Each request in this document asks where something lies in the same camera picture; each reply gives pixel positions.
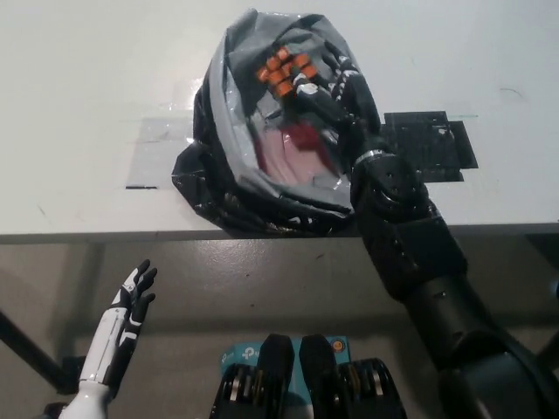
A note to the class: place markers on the rubik's cube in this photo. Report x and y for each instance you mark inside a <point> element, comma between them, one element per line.
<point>279,72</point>

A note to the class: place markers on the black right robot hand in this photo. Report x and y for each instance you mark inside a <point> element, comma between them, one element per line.
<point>364,118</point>

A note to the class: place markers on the robot torso black blocks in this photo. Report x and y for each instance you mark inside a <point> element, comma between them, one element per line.
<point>275,362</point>

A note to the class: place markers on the black tape square marker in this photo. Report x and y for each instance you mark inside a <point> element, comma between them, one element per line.
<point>436,148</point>

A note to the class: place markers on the clear tape patch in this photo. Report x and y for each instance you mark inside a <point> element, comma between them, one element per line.
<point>153,153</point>

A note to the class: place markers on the black table leg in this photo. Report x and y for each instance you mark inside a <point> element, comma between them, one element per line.
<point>26,345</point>
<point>550,345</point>

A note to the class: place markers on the red flat packet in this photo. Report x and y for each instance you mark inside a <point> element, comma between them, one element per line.
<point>284,157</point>

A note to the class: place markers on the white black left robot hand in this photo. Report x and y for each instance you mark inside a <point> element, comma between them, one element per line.
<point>111,336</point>

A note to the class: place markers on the grey black plastic bag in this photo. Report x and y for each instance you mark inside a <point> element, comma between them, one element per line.
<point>218,109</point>

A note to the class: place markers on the short black tape strip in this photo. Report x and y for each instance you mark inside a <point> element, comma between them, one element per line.
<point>142,188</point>

